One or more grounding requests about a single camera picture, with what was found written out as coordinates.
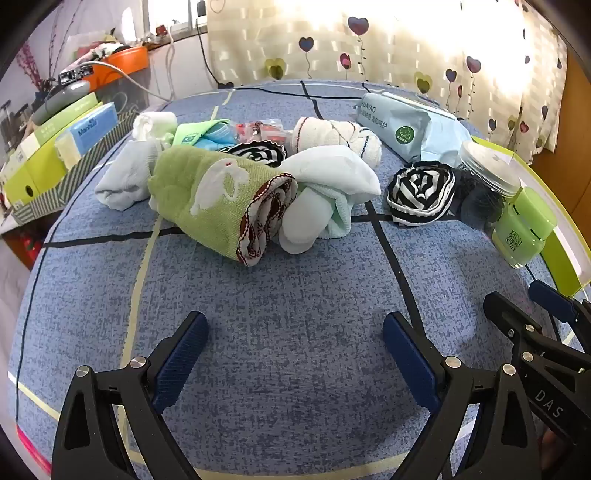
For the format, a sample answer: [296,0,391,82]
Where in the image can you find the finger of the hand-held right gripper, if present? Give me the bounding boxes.
[483,291,591,376]
[529,280,591,354]

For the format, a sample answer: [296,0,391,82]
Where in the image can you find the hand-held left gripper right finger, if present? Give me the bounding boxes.
[382,311,541,480]

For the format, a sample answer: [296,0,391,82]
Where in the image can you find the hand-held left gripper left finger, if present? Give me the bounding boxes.
[51,311,209,480]

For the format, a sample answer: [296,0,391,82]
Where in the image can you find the white box with lime edge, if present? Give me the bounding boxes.
[471,136,591,296]

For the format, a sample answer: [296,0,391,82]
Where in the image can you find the green rabbit print towel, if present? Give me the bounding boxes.
[148,147,300,267]

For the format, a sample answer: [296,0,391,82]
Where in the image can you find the black and white striped cloth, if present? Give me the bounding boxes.
[217,141,288,169]
[387,162,458,227]

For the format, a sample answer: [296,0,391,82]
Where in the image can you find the pale grey-blue cloth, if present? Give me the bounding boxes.
[95,138,162,212]

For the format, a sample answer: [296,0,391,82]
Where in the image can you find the white and mint towel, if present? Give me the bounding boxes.
[277,144,382,254]

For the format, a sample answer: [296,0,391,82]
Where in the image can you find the light green cloth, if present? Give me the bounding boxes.
[173,119,230,147]

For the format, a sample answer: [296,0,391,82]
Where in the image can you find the clear bag with red bits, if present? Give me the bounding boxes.
[233,121,291,144]

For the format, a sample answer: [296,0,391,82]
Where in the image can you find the beige striped towel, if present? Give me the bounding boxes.
[292,116,383,167]

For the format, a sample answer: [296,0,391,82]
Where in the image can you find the green jar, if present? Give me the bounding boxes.
[491,187,558,270]

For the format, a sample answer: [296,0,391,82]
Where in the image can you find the clear plastic jar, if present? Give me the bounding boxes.
[455,140,522,232]

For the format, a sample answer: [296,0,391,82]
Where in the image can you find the brown wooden wardrobe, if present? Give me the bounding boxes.
[531,55,591,222]

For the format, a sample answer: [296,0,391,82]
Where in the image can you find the grey striped storage box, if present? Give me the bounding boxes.
[11,111,134,227]

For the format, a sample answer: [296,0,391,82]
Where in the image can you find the pale blue wet wipes pack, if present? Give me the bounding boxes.
[355,91,474,169]

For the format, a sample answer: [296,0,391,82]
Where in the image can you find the lime and white file box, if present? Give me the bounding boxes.
[0,134,70,206]

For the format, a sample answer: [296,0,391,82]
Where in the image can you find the blue tissue box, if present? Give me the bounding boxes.
[54,102,119,162]

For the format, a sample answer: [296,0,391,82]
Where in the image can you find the pale green carton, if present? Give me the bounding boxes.
[31,91,103,139]

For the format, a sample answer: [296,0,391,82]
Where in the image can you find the grey oval case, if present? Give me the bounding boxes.
[30,82,90,124]

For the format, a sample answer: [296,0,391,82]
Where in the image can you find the orange tray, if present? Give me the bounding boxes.
[85,46,149,90]

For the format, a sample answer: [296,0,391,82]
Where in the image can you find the white electronic device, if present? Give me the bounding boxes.
[59,64,95,86]

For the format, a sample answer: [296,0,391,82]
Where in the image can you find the cream heart print curtain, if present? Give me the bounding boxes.
[206,0,568,162]

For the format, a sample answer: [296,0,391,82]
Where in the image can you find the red flower branches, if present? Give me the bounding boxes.
[14,0,79,88]

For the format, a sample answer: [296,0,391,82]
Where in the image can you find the window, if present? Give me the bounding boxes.
[188,0,209,33]

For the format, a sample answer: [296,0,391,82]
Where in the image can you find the white cable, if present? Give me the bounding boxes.
[90,60,174,104]

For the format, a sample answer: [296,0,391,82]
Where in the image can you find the black cable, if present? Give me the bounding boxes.
[198,34,365,100]

